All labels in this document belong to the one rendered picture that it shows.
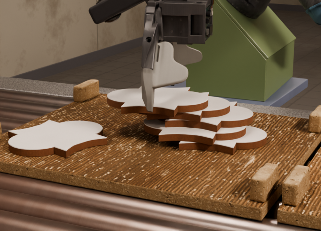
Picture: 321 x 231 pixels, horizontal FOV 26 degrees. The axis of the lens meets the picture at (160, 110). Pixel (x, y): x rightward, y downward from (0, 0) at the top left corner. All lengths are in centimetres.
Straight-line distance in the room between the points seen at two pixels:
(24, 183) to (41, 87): 49
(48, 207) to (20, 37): 445
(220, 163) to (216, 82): 58
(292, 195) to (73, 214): 24
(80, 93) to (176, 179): 37
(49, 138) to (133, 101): 12
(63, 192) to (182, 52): 29
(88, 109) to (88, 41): 484
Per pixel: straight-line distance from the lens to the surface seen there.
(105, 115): 108
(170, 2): 92
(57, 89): 133
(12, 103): 124
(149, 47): 89
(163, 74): 89
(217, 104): 97
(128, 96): 97
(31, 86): 136
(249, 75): 141
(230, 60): 141
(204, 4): 90
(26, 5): 525
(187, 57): 101
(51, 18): 550
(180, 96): 97
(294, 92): 153
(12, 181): 89
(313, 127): 101
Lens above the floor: 124
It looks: 16 degrees down
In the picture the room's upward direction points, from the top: straight up
